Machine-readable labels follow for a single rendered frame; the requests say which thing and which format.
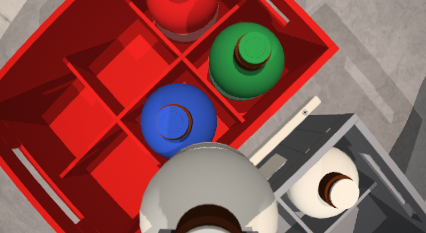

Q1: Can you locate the green bottle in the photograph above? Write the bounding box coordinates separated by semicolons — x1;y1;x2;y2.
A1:
209;22;285;101

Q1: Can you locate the cream bottle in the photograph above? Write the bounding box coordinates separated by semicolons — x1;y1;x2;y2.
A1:
284;147;359;218
139;142;279;233

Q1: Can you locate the grey divided crate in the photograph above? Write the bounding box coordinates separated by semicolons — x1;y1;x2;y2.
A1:
256;113;426;233

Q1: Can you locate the blue bottle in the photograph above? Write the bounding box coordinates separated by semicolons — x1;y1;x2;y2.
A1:
140;83;217;159

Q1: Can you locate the red crate with dividers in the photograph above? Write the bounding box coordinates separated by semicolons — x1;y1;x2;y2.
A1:
0;0;339;233

